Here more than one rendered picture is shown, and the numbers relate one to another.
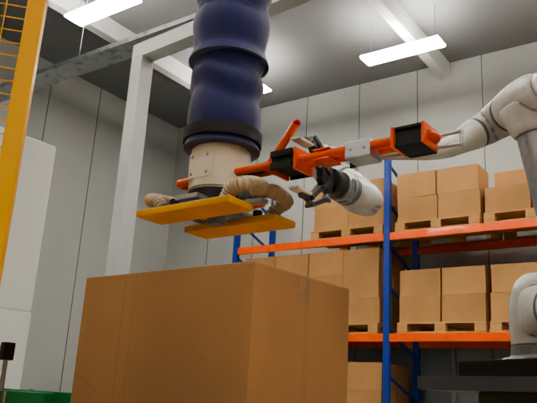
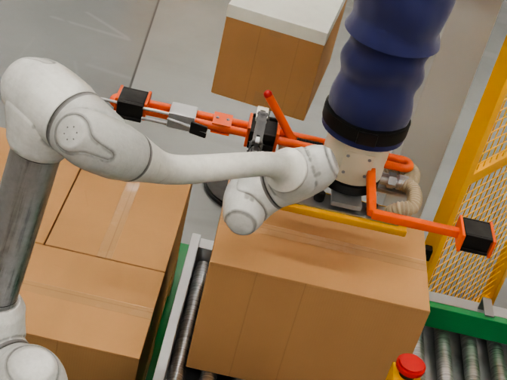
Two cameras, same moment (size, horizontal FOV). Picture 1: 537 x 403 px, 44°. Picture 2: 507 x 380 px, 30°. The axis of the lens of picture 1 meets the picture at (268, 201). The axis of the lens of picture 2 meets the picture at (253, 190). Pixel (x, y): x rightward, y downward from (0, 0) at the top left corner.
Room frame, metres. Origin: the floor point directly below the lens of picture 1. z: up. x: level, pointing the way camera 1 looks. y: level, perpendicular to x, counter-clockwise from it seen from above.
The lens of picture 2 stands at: (3.28, -1.45, 2.52)
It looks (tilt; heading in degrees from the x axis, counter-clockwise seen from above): 34 degrees down; 139
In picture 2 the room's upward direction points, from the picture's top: 14 degrees clockwise
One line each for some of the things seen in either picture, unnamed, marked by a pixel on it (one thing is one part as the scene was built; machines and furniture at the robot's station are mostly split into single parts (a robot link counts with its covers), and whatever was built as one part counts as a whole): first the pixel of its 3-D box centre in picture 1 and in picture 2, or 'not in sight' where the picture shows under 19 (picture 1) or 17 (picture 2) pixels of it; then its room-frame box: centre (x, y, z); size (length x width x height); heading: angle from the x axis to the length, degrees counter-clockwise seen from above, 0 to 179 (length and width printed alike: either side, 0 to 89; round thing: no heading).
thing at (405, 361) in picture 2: not in sight; (409, 368); (2.34, -0.03, 1.02); 0.07 x 0.07 x 0.04
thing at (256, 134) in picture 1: (223, 141); (366, 117); (1.81, 0.14, 1.36); 0.23 x 0.23 x 0.04
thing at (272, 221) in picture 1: (238, 221); (344, 205); (1.88, 0.08, 1.14); 0.34 x 0.10 x 0.05; 52
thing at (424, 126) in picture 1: (414, 139); (132, 102); (1.43, -0.33, 1.25); 0.08 x 0.07 x 0.05; 52
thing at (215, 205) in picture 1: (192, 205); not in sight; (1.73, 0.20, 1.14); 0.34 x 0.10 x 0.05; 52
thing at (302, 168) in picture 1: (291, 164); (262, 133); (1.65, -0.05, 1.25); 0.10 x 0.08 x 0.06; 142
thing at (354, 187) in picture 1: (342, 187); not in sight; (1.83, -0.21, 1.25); 0.09 x 0.06 x 0.09; 52
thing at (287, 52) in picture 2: not in sight; (283, 35); (0.48, 0.94, 0.82); 0.60 x 0.40 x 0.40; 133
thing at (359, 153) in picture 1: (363, 152); (182, 117); (1.52, -0.22, 1.24); 0.07 x 0.07 x 0.04; 52
